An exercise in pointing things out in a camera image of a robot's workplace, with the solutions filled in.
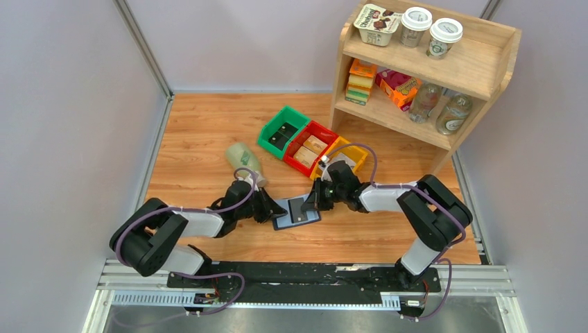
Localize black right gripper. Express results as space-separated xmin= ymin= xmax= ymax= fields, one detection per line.
xmin=302 ymin=177 xmax=346 ymax=212

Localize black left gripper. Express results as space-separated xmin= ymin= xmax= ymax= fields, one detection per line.
xmin=236 ymin=187 xmax=288 ymax=224

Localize black credit card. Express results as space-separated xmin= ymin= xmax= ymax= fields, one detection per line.
xmin=287 ymin=196 xmax=314 ymax=225

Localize blue leather card holder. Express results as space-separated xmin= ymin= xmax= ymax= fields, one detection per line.
xmin=273 ymin=194 xmax=322 ymax=231

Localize green liquid plastic bottle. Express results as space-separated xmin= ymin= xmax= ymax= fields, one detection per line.
xmin=225 ymin=142 xmax=268 ymax=187

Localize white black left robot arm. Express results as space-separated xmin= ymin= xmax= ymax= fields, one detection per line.
xmin=109 ymin=180 xmax=288 ymax=288

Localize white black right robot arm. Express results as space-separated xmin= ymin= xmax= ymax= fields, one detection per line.
xmin=301 ymin=161 xmax=473 ymax=291

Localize tan cards in red bin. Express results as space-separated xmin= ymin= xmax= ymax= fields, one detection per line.
xmin=293 ymin=135 xmax=327 ymax=168

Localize silver cards in yellow bin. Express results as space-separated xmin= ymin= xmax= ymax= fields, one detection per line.
xmin=336 ymin=154 xmax=357 ymax=173

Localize black cards in green bin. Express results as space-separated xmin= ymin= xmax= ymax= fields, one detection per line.
xmin=268 ymin=123 xmax=297 ymax=150

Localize red plastic bin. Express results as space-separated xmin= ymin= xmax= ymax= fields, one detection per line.
xmin=283 ymin=121 xmax=339 ymax=178

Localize yellow plastic bin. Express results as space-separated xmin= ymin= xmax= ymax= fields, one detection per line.
xmin=309 ymin=136 xmax=369 ymax=180

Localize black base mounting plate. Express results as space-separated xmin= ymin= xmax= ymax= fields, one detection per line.
xmin=166 ymin=262 xmax=441 ymax=305

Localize green plastic bin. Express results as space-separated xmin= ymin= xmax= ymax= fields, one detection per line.
xmin=257 ymin=105 xmax=311 ymax=160

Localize stack of sponges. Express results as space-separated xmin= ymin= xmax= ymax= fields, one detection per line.
xmin=345 ymin=58 xmax=378 ymax=105

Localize orange pink snack box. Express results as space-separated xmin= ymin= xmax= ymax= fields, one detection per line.
xmin=375 ymin=69 xmax=422 ymax=112

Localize left clear glass bottle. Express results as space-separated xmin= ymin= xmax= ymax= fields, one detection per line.
xmin=408 ymin=83 xmax=442 ymax=123

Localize clear glass bottle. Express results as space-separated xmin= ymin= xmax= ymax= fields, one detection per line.
xmin=408 ymin=83 xmax=442 ymax=123
xmin=435 ymin=93 xmax=474 ymax=135

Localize right clear glass bottle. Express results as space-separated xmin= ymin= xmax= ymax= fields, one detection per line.
xmin=435 ymin=93 xmax=474 ymax=135

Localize wooden shelf unit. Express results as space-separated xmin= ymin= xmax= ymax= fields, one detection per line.
xmin=329 ymin=1 xmax=522 ymax=174

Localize chobani yogurt cup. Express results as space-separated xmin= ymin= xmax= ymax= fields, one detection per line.
xmin=354 ymin=3 xmax=403 ymax=46

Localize left white lidded coffee cup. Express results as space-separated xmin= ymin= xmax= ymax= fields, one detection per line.
xmin=399 ymin=7 xmax=433 ymax=48

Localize white lidded coffee cup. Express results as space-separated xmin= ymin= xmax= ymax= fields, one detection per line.
xmin=399 ymin=7 xmax=433 ymax=48
xmin=426 ymin=18 xmax=463 ymax=60

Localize right white lidded coffee cup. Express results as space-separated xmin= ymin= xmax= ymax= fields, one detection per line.
xmin=426 ymin=18 xmax=463 ymax=60

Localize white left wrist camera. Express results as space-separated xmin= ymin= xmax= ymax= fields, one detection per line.
xmin=243 ymin=173 xmax=259 ymax=191

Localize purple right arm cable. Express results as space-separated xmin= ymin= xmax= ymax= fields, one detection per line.
xmin=321 ymin=143 xmax=467 ymax=322

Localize aluminium frame rail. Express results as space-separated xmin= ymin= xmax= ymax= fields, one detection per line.
xmin=83 ymin=260 xmax=527 ymax=332

